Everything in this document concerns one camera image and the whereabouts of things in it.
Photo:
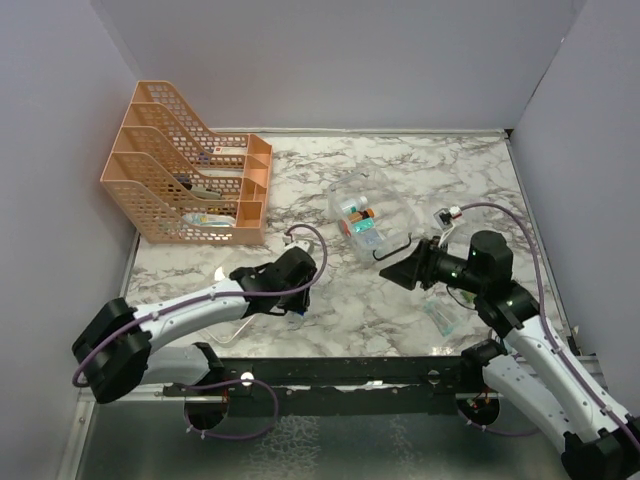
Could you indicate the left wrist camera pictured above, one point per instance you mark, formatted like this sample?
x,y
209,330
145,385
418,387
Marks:
x,y
305,245

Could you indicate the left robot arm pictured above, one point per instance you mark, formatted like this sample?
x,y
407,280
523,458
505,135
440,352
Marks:
x,y
126,346

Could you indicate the blue white tube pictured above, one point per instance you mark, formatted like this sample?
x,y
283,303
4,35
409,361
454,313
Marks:
x,y
295,320

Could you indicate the red white box in organizer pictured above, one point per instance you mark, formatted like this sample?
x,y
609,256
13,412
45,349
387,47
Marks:
x,y
229,150

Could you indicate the small green box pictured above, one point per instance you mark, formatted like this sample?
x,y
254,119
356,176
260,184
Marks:
x,y
468,297

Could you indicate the teal bandage packet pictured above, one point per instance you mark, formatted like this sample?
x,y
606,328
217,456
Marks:
x,y
363,225

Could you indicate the blue white gauze packet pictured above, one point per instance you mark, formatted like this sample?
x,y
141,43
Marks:
x,y
373,240

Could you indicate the white plastic bottle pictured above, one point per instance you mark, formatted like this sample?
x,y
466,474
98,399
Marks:
x,y
353,205

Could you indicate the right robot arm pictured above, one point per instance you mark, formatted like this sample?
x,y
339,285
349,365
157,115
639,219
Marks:
x,y
529,364

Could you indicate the orange plastic file organizer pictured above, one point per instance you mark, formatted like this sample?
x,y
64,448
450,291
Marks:
x,y
162,143

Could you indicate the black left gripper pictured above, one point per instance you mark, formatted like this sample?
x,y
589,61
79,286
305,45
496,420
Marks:
x,y
299,305

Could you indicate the stapler in organizer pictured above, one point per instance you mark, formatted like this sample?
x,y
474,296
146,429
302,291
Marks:
x,y
201,192

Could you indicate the clear medicine kit box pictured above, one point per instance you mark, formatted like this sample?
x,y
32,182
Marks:
x,y
395,218

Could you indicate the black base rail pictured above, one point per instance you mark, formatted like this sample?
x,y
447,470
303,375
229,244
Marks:
x,y
334,386

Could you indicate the tube package in organizer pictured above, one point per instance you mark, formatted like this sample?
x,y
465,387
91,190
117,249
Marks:
x,y
209,220

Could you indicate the brown syrup bottle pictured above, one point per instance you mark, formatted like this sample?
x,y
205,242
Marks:
x,y
361,215

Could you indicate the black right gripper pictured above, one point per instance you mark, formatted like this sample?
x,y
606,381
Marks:
x,y
420,265

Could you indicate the clear teal pad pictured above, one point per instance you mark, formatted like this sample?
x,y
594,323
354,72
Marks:
x,y
443,317

